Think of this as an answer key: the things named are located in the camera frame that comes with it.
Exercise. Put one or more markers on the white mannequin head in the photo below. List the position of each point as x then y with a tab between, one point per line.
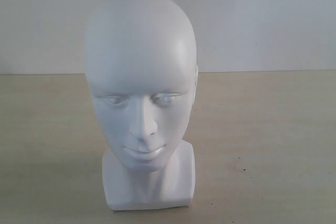
141	69

